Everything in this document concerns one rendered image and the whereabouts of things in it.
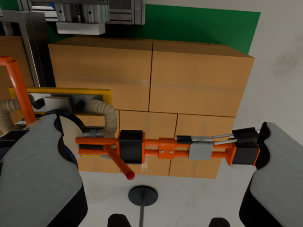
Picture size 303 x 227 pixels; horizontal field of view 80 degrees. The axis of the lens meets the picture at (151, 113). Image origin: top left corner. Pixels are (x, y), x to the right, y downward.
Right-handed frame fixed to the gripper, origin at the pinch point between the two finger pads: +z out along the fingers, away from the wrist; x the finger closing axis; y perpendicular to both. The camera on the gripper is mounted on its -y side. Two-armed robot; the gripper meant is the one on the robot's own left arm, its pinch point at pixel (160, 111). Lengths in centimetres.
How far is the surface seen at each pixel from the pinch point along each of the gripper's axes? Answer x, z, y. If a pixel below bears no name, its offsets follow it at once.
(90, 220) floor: -86, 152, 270
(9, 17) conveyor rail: -75, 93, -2
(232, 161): 25, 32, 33
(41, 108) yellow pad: -39, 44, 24
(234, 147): 24.5, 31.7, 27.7
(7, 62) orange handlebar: -36.0, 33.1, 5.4
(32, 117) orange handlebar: -35, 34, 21
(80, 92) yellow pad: -24, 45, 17
